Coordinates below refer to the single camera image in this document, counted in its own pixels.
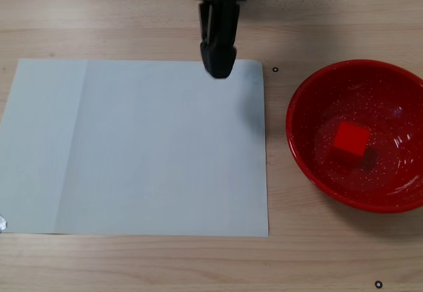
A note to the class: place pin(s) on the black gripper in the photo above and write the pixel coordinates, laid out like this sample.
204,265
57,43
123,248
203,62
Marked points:
221,18

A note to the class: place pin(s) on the grey tape piece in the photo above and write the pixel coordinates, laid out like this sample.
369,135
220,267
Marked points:
3,224

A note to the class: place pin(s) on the red cube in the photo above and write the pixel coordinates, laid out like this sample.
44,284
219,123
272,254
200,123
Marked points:
350,140

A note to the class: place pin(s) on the red speckled bowl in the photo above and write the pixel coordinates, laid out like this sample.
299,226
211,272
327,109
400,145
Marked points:
314,123

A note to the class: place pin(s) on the white paper sheet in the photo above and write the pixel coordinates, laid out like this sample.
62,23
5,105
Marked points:
148,160

